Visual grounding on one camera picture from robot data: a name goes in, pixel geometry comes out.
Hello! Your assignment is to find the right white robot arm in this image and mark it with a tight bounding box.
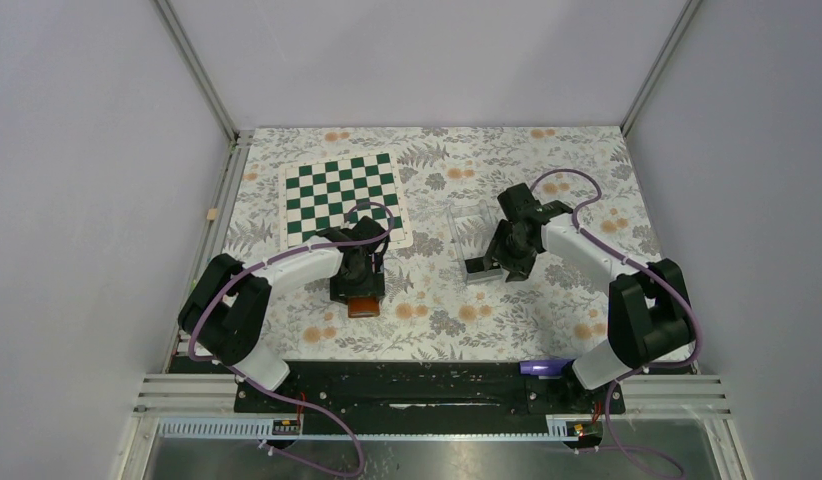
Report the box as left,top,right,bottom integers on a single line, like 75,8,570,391
471,184,697,412

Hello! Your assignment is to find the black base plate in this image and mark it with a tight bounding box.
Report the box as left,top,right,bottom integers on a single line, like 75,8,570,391
167,355,696,437

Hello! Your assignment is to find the purple cable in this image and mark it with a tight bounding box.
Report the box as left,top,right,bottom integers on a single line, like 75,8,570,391
528,168,705,480
187,200,396,480

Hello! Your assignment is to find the green white chessboard mat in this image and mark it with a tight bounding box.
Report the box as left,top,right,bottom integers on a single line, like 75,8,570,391
278,151,413,249

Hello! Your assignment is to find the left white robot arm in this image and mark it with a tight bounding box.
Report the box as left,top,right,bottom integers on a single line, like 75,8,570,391
177,216,389,411

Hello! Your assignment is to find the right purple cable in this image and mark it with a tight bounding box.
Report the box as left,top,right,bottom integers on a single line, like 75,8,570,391
528,168,705,480

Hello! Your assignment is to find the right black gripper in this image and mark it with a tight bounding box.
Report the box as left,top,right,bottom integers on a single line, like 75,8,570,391
482,218,539,283

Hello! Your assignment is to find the clear plastic box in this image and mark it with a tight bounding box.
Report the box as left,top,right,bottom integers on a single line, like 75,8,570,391
447,200,504,285

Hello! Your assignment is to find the purple marker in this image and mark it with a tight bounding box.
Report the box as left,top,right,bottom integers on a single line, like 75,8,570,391
519,358,573,378

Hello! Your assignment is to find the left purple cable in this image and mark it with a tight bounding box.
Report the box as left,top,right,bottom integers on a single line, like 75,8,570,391
187,200,396,480

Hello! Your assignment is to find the aluminium frame rail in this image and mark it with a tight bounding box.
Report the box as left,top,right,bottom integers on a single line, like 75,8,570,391
112,130,255,479

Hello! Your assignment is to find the floral tablecloth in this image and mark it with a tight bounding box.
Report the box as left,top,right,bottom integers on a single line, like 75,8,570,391
223,126,661,361

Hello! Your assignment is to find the brown leather card holder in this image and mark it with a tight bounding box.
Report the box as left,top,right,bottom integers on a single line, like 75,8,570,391
346,297,380,319

